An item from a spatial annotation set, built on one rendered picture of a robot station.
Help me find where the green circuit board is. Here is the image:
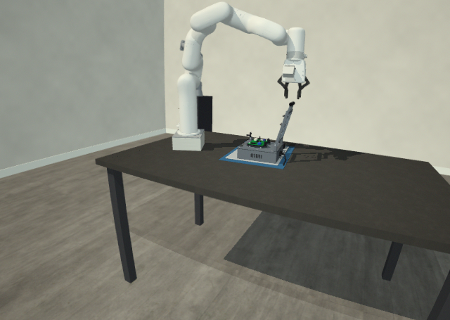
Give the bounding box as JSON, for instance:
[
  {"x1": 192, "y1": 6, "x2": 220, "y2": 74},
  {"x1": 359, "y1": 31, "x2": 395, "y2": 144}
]
[{"x1": 248, "y1": 138, "x2": 265, "y2": 146}]

